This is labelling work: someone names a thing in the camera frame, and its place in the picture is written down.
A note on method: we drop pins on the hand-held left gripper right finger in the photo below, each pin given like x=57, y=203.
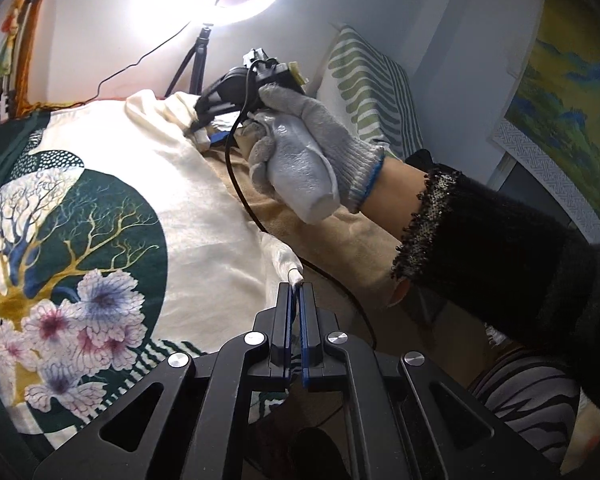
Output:
x=306, y=335

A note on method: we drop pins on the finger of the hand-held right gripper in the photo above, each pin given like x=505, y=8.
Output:
x=212, y=110
x=221, y=138

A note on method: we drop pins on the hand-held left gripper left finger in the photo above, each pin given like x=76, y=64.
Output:
x=286, y=320

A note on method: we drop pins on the cream and green printed shirt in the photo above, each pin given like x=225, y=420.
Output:
x=205, y=220

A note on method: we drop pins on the person's right forearm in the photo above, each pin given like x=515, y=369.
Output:
x=505, y=260

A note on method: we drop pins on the person's right hand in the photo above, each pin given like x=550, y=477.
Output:
x=300, y=160

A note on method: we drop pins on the black tripod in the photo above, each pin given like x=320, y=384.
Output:
x=198, y=60

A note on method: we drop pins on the beige blanket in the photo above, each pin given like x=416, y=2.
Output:
x=330, y=245

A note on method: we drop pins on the green striped white pillow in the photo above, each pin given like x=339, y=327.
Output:
x=360, y=90

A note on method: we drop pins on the orange bed sheet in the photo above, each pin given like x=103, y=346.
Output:
x=40, y=106

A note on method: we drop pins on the person's striped pants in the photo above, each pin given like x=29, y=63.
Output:
x=530, y=400

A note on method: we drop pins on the landscape wall poster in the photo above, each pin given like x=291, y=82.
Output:
x=570, y=85

